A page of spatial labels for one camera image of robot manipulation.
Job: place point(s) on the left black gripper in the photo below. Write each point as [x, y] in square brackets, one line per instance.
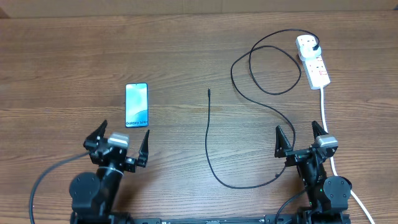
[91, 142]

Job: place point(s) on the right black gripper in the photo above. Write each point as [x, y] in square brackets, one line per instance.
[295, 155]

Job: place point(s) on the Samsung Galaxy smartphone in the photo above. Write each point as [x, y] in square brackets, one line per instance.
[136, 105]

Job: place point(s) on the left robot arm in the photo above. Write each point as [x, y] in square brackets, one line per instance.
[93, 194]

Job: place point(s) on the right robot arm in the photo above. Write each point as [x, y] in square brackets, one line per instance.
[328, 195]

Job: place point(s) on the white charger plug adapter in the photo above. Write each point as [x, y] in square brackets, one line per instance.
[306, 51]

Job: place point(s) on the white power strip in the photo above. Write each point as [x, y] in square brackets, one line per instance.
[315, 69]

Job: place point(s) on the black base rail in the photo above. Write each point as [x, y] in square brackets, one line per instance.
[267, 219]

